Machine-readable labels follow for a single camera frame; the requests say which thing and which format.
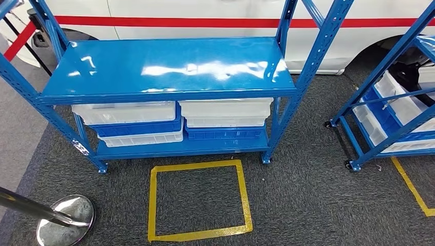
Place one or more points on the chrome stanchion post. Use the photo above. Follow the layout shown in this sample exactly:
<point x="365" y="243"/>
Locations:
<point x="68" y="220"/>

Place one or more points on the yellow floor tape square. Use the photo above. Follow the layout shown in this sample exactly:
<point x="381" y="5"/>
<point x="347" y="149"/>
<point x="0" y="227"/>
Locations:
<point x="411" y="188"/>
<point x="152" y="203"/>

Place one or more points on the black part in bin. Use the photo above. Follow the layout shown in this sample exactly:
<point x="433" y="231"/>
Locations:
<point x="407" y="76"/>

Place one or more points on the blue metal shelf rack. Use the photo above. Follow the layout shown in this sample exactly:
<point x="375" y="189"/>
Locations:
<point x="390" y="139"/>
<point x="153" y="64"/>

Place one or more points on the white car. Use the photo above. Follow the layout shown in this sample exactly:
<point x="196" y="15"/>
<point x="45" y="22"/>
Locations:
<point x="204" y="8"/>

